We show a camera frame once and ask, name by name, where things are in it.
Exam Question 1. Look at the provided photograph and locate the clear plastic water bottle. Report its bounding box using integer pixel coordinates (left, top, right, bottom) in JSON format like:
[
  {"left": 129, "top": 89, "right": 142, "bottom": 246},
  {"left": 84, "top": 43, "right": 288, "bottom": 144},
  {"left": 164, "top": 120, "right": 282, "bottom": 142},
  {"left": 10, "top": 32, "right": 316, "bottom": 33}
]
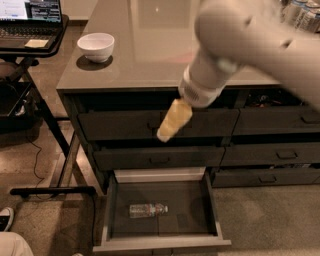
[{"left": 129, "top": 203, "right": 169, "bottom": 218}]

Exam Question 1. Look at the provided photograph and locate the black laptop stand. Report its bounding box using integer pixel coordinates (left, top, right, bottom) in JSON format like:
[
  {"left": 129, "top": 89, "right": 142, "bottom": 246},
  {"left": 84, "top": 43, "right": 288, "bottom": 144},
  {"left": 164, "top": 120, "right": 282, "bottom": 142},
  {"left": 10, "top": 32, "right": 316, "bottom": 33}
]
[{"left": 0, "top": 13, "right": 97, "bottom": 198}]

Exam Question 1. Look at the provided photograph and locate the bottom right grey drawer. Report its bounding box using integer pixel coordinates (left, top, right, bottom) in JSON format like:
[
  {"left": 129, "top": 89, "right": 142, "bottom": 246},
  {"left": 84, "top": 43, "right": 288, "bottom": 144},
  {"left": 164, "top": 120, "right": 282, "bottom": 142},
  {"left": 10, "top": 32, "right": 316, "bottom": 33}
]
[{"left": 212, "top": 168, "right": 320, "bottom": 188}]

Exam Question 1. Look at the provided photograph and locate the white shoe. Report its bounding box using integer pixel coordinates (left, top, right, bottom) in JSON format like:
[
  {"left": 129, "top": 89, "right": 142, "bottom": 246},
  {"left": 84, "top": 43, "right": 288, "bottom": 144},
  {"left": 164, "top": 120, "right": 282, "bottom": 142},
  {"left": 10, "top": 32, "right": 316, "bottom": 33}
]
[{"left": 0, "top": 207, "right": 14, "bottom": 232}]

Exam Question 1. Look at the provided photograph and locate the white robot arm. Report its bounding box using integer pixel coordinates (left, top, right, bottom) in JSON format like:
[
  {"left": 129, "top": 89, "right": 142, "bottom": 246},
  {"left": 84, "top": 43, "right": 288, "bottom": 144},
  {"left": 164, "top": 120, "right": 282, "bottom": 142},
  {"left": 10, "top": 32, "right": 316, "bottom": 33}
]
[{"left": 157, "top": 0, "right": 320, "bottom": 142}]

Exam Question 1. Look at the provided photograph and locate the top right grey drawer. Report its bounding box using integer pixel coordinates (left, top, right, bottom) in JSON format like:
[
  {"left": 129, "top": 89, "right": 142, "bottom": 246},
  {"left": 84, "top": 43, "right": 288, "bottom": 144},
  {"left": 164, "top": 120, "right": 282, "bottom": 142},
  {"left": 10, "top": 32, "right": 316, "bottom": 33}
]
[{"left": 233, "top": 106, "right": 320, "bottom": 135}]

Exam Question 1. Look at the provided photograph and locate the middle left grey drawer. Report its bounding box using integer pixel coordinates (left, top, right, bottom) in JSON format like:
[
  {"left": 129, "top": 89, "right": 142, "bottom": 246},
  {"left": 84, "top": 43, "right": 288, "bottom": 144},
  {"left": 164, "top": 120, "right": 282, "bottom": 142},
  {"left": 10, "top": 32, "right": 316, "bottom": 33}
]
[{"left": 93, "top": 146, "right": 225, "bottom": 171}]

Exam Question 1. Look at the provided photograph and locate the open bottom left drawer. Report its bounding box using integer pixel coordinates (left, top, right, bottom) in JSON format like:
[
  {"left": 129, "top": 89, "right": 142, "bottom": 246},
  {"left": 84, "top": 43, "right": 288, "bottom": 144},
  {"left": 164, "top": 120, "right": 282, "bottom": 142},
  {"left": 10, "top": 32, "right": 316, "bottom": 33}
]
[{"left": 93, "top": 168, "right": 231, "bottom": 256}]

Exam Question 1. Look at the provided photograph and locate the top left grey drawer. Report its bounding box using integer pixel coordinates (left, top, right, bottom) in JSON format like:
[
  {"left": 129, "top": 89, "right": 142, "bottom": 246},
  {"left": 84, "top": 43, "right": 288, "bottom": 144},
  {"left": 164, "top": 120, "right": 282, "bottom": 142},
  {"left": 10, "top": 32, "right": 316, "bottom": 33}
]
[{"left": 78, "top": 109, "right": 239, "bottom": 141}]

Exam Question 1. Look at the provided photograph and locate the person's beige trouser leg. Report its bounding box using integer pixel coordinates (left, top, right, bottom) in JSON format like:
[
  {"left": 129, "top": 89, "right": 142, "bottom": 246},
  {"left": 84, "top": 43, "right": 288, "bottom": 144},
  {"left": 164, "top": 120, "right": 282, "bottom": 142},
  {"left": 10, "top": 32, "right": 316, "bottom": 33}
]
[{"left": 0, "top": 232, "right": 34, "bottom": 256}]

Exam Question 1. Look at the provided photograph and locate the yellow sticky note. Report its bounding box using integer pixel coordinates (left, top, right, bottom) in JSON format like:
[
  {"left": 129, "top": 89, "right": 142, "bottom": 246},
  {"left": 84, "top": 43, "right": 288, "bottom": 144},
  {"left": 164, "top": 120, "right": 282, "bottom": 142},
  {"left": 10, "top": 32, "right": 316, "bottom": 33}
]
[{"left": 25, "top": 39, "right": 48, "bottom": 48}]

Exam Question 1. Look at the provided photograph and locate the open laptop computer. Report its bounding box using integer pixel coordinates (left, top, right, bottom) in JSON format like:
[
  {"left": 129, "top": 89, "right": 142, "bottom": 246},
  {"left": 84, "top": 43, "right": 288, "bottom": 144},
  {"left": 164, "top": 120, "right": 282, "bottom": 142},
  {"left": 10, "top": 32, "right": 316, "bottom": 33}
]
[{"left": 0, "top": 0, "right": 63, "bottom": 52}]

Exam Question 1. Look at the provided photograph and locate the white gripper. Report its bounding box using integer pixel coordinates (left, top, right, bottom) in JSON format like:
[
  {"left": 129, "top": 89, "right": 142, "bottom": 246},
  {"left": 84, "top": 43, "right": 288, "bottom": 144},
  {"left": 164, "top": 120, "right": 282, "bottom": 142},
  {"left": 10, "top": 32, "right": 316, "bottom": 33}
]
[{"left": 157, "top": 49, "right": 239, "bottom": 143}]

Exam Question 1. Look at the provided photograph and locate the grey drawer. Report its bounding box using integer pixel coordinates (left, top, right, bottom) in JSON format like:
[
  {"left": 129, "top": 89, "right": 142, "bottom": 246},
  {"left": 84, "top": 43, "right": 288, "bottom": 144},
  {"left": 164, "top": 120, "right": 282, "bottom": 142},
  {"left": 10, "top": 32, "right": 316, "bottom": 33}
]
[
  {"left": 221, "top": 143, "right": 320, "bottom": 166},
  {"left": 212, "top": 168, "right": 320, "bottom": 188},
  {"left": 78, "top": 109, "right": 239, "bottom": 141},
  {"left": 93, "top": 146, "right": 225, "bottom": 171},
  {"left": 233, "top": 106, "right": 320, "bottom": 135}
]

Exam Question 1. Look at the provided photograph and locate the grey drawer cabinet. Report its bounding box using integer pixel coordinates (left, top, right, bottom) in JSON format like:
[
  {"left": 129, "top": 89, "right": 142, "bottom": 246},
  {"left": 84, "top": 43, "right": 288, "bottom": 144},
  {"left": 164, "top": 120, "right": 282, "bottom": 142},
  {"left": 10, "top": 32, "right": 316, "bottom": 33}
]
[{"left": 57, "top": 0, "right": 319, "bottom": 256}]

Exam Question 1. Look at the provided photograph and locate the black power cable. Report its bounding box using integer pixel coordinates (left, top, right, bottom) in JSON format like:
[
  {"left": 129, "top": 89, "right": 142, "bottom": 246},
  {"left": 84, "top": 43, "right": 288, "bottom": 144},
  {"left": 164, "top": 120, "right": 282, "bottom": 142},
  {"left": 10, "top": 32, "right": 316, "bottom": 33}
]
[{"left": 24, "top": 128, "right": 46, "bottom": 188}]

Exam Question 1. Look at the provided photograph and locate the middle right grey drawer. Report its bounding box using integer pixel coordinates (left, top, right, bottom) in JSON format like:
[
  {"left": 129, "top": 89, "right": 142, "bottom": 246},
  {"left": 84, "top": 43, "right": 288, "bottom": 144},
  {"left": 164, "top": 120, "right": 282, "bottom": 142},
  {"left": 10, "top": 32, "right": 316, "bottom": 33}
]
[{"left": 221, "top": 143, "right": 320, "bottom": 166}]

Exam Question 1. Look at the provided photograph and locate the white ceramic bowl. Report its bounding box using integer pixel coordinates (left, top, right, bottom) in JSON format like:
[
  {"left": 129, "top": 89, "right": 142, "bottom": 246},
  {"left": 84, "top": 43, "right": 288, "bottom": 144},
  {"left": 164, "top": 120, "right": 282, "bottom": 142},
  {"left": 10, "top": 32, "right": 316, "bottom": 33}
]
[{"left": 77, "top": 33, "right": 115, "bottom": 63}]

